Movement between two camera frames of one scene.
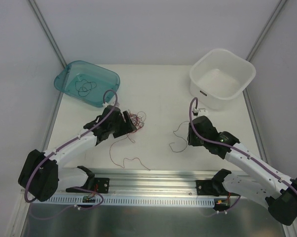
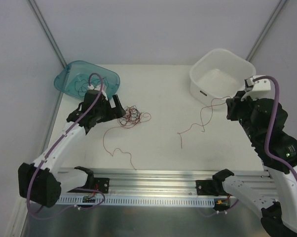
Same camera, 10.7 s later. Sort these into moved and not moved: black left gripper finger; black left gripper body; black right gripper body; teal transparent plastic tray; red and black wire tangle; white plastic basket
Moved: black right gripper body; black left gripper body; black left gripper finger; red and black wire tangle
Not moved: teal transparent plastic tray; white plastic basket
